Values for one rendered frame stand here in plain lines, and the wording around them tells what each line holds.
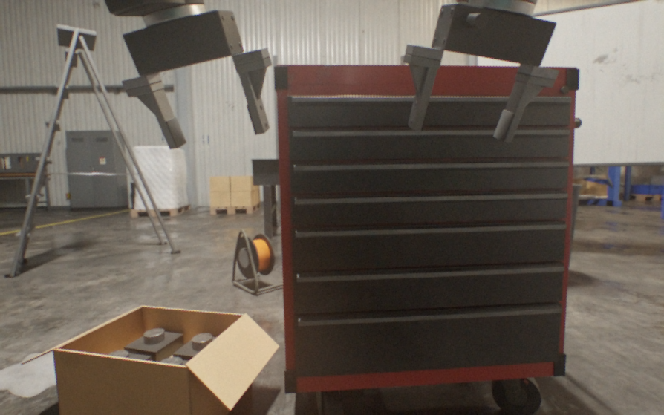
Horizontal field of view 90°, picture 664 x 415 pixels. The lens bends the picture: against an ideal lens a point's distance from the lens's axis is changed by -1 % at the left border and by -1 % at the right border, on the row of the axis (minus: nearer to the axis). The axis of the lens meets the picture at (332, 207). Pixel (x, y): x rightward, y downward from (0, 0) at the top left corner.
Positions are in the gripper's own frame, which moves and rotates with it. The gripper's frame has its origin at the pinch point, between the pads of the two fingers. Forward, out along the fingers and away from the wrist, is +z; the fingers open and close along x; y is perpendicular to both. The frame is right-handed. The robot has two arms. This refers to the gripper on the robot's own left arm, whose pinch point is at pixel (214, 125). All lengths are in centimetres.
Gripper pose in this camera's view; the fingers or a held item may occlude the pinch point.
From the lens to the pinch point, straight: 51.5
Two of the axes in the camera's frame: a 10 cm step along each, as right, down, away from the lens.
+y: 1.2, -4.8, 8.7
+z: 1.9, 8.7, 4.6
